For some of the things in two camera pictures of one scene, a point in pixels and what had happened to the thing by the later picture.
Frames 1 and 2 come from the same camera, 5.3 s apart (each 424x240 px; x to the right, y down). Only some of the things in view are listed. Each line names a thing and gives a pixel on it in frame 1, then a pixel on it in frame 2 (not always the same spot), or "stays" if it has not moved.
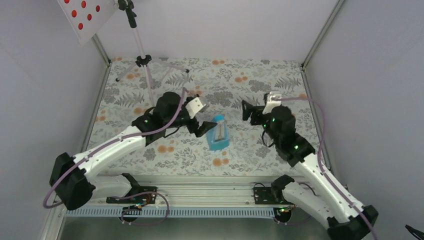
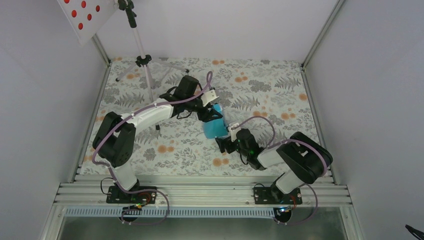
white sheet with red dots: [86, 17] stays
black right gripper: [246, 113] -> [221, 142]
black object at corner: [413, 230] stays
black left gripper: [201, 129] -> [207, 114]
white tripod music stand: [142, 60] stays
